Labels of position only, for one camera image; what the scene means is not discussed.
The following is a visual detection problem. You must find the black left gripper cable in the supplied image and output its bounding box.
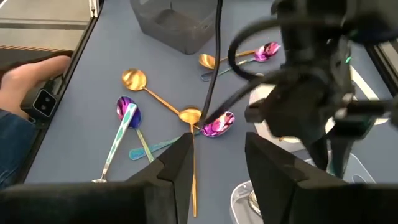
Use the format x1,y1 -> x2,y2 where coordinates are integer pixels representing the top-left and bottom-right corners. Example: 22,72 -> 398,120
228,17 -> 282,82

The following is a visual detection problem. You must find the rainbow iridescent spoon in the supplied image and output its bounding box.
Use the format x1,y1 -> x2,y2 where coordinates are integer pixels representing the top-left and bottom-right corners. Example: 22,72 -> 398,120
129,111 -> 236,161
200,42 -> 282,82
116,95 -> 155,164

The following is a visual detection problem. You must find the clear plastic bin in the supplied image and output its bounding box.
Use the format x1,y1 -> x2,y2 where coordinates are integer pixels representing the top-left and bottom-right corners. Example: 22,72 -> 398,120
229,152 -> 377,224

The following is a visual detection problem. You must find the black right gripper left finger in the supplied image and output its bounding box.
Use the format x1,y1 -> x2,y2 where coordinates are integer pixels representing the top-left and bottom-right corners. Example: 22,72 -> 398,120
0,132 -> 195,224

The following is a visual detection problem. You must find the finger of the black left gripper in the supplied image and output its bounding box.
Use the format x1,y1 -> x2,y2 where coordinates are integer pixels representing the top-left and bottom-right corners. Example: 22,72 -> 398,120
201,72 -> 284,128
198,0 -> 224,127

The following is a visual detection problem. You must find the white plastic bin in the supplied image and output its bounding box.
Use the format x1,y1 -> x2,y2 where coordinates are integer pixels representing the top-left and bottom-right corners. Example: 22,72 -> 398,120
248,65 -> 389,144

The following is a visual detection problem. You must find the grey translucent plastic bin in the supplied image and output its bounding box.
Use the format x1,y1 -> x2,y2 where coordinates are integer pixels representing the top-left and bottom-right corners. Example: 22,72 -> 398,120
129,0 -> 220,55

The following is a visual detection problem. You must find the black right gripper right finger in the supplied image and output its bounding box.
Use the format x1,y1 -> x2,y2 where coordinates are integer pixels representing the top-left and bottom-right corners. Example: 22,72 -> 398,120
244,132 -> 398,224

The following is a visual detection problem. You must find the black box device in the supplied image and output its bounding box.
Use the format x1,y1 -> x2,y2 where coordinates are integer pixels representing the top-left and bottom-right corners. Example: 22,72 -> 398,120
20,79 -> 60,121

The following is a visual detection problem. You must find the gold spoon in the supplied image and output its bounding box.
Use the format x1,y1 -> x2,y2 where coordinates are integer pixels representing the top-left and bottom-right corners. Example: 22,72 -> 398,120
121,68 -> 182,115
198,49 -> 257,70
178,107 -> 203,218

